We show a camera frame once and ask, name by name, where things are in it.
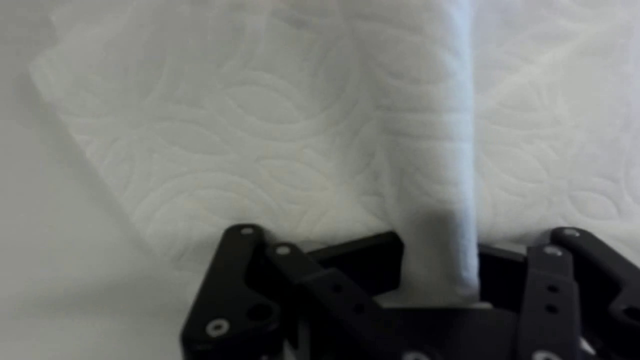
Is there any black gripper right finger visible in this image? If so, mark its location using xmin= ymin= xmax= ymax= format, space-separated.
xmin=476 ymin=226 xmax=640 ymax=360

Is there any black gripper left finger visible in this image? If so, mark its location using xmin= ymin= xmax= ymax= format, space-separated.
xmin=179 ymin=223 xmax=405 ymax=360

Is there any white paper napkin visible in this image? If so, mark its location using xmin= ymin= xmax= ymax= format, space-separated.
xmin=29 ymin=0 xmax=640 ymax=305

